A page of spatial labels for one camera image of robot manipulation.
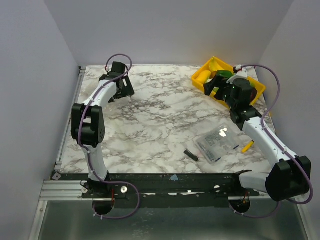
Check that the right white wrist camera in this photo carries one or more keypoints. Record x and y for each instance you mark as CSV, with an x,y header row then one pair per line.
x,y
239,73

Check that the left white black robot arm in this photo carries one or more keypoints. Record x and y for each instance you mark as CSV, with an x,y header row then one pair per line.
x,y
87,119

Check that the green toy bell pepper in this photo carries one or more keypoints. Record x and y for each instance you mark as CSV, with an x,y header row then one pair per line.
x,y
224,74

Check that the yellow plastic bin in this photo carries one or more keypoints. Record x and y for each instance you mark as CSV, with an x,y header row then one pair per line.
x,y
255,84

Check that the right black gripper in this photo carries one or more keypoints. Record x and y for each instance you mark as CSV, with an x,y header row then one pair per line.
x,y
215,85

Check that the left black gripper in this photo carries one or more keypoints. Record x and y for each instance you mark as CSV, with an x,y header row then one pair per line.
x,y
127,90

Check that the dark purple toy fruit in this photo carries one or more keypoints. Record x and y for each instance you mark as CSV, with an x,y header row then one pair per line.
x,y
253,95

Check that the yellow toy mango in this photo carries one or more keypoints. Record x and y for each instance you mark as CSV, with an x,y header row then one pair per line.
x,y
204,76

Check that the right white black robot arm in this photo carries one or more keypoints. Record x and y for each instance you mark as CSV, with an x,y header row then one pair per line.
x,y
290,173

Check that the small yellow object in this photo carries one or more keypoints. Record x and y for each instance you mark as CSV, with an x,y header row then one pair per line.
x,y
247,147

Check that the yellow toy banana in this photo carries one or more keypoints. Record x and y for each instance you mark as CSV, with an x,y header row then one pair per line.
x,y
215,64

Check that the aluminium extrusion rail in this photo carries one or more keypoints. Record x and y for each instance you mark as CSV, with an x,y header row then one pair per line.
x,y
54,190

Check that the clear bag of screws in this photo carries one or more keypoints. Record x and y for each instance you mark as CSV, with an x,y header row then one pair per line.
x,y
217,143

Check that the black comb-like part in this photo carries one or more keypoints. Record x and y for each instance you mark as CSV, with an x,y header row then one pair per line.
x,y
191,155

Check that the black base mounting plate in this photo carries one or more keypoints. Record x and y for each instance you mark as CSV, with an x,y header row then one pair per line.
x,y
157,190

